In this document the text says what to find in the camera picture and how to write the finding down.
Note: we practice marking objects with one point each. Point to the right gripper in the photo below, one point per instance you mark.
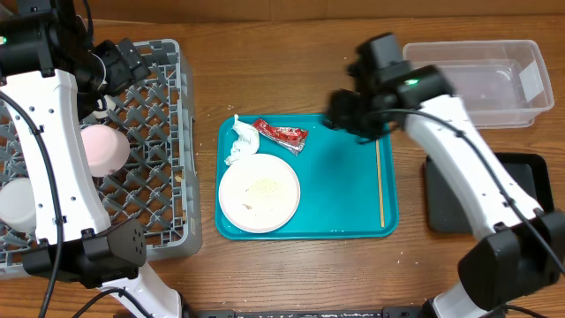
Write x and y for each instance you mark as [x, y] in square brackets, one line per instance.
[342, 115]

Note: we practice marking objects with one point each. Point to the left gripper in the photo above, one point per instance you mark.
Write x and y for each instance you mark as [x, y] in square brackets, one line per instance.
[128, 73]

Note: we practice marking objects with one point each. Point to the wooden chopstick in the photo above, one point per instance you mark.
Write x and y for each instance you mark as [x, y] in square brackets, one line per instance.
[380, 185]

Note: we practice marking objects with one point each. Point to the white paper cup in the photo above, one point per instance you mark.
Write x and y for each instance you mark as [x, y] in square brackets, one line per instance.
[104, 106]

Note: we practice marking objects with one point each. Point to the red snack wrapper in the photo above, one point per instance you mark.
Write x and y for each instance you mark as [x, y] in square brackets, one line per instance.
[293, 139]

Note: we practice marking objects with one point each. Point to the small white plate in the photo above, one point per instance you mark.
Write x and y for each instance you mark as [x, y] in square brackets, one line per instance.
[107, 149]

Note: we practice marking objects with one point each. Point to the white napkin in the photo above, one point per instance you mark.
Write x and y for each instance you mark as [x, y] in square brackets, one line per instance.
[247, 143]

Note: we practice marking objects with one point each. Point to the large white plate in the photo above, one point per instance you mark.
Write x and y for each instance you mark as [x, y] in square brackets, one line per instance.
[259, 194]

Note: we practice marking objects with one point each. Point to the grey metal bowl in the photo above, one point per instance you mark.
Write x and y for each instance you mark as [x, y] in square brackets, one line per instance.
[17, 205]

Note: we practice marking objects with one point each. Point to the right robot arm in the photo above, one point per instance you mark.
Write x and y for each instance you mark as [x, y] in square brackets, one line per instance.
[520, 247]

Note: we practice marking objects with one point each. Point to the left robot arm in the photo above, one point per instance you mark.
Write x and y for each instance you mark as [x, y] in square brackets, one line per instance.
[53, 75]

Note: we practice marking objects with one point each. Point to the teal plastic serving tray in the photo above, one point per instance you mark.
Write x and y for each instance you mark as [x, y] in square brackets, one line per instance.
[339, 185]

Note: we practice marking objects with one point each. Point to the black plastic tray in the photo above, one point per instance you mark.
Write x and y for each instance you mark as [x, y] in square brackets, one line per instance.
[444, 211]

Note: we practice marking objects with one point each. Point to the grey plastic dish rack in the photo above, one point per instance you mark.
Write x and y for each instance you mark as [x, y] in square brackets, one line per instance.
[157, 187]

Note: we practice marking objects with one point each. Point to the clear plastic storage bin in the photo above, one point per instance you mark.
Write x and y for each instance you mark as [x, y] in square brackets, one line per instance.
[503, 83]

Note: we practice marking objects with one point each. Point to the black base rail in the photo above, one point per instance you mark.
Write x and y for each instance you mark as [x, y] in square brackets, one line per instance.
[385, 312]

